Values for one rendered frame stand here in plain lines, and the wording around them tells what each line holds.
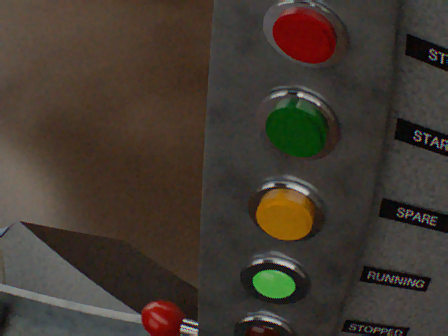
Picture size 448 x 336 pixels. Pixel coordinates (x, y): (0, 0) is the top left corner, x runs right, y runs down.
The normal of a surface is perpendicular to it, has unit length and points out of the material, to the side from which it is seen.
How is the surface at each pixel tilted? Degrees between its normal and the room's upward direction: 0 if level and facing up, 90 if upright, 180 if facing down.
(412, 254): 90
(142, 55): 0
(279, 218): 90
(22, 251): 0
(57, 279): 0
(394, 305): 90
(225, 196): 90
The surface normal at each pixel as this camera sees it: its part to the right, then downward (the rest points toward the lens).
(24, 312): -0.29, 0.66
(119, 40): 0.05, -0.72
